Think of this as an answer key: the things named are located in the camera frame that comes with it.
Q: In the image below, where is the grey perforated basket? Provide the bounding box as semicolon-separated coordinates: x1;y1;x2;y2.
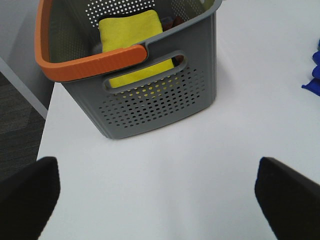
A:
49;0;221;139

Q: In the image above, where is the blue towel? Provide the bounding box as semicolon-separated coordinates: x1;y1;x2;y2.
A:
301;43;320;96

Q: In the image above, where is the orange basket handle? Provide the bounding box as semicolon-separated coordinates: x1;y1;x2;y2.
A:
34;0;148;82

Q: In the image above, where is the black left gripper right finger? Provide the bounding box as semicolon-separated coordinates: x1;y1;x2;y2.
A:
254;157;320;240

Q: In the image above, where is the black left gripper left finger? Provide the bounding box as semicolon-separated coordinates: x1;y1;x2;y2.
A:
0;156;61;240

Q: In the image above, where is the yellow folded towel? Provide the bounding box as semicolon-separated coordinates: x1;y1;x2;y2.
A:
98;8;175;95

